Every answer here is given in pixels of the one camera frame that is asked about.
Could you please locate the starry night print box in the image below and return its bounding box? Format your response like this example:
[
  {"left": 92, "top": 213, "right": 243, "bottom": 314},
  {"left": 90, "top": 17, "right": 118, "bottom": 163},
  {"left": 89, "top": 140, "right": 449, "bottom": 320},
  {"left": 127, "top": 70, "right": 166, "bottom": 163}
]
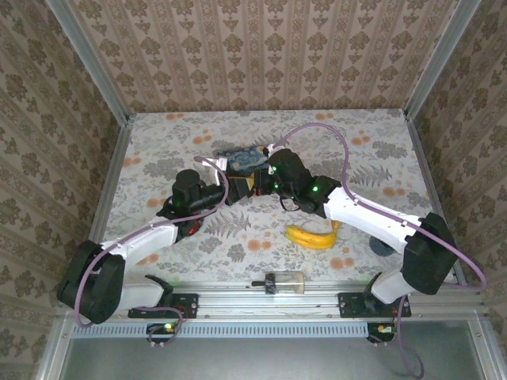
[{"left": 216, "top": 144, "right": 271, "bottom": 178}]

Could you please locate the yellow banana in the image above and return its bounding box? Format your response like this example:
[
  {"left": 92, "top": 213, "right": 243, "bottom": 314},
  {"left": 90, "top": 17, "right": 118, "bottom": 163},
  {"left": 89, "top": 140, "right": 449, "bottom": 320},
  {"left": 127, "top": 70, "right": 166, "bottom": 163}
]
[{"left": 285, "top": 220, "right": 341, "bottom": 251}]

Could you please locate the dark grey round cap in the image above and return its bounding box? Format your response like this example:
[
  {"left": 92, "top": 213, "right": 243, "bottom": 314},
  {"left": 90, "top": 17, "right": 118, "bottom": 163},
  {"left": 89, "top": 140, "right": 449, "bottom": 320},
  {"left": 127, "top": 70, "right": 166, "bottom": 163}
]
[{"left": 368, "top": 235, "right": 394, "bottom": 257}]

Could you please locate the grey metal panel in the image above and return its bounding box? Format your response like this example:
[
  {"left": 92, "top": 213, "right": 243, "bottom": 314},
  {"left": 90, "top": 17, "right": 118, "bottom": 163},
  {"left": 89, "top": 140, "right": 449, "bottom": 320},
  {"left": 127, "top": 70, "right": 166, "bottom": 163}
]
[{"left": 37, "top": 316, "right": 501, "bottom": 380}]

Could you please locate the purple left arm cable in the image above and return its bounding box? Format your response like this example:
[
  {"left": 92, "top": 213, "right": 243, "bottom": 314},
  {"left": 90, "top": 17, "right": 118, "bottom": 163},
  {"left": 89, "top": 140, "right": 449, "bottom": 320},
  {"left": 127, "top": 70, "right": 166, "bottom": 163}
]
[{"left": 73, "top": 155, "right": 231, "bottom": 330}]

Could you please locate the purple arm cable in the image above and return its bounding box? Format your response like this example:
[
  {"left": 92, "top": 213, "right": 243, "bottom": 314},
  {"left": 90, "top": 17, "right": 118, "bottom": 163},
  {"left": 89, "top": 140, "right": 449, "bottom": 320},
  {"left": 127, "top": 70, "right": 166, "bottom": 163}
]
[
  {"left": 272, "top": 123, "right": 488, "bottom": 379},
  {"left": 73, "top": 155, "right": 231, "bottom": 330}
]

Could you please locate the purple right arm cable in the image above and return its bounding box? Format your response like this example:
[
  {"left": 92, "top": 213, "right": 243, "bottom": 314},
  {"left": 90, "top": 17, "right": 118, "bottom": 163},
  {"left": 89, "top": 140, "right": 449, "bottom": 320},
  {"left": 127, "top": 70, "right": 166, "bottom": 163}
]
[{"left": 272, "top": 123, "right": 488, "bottom": 379}]

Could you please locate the aluminium table side rail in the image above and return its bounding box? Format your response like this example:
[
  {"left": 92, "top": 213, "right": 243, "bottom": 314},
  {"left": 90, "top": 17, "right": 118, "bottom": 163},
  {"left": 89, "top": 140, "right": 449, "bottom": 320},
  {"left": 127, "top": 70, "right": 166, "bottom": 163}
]
[
  {"left": 74, "top": 116, "right": 135, "bottom": 254},
  {"left": 402, "top": 109, "right": 469, "bottom": 287}
]

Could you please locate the aluminium front mounting rail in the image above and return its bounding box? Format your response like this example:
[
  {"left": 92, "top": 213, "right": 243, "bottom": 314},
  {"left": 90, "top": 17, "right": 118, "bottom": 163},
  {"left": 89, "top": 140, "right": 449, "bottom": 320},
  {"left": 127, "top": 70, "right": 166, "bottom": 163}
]
[{"left": 58, "top": 281, "right": 487, "bottom": 320}]

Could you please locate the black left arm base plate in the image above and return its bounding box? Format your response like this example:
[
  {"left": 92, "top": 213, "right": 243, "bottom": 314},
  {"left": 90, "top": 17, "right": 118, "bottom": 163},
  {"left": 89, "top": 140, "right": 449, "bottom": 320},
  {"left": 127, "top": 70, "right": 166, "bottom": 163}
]
[{"left": 128, "top": 291, "right": 200, "bottom": 320}]

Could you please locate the grey slotted cable duct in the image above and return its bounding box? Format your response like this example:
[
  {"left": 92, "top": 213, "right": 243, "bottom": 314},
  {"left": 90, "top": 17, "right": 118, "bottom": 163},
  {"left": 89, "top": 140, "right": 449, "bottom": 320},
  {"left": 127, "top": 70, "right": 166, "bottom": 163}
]
[{"left": 70, "top": 321, "right": 370, "bottom": 338}]

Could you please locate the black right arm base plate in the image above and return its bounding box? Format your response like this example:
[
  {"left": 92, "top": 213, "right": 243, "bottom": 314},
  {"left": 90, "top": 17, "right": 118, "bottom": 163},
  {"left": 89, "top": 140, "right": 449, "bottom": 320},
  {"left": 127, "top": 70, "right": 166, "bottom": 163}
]
[{"left": 337, "top": 291, "right": 412, "bottom": 319}]

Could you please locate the aluminium frame post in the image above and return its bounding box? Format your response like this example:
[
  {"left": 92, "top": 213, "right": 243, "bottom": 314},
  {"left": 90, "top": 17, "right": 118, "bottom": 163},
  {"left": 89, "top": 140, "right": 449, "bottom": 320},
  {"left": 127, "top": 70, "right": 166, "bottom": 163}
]
[
  {"left": 402, "top": 0, "right": 483, "bottom": 120},
  {"left": 44, "top": 0, "right": 132, "bottom": 124}
]

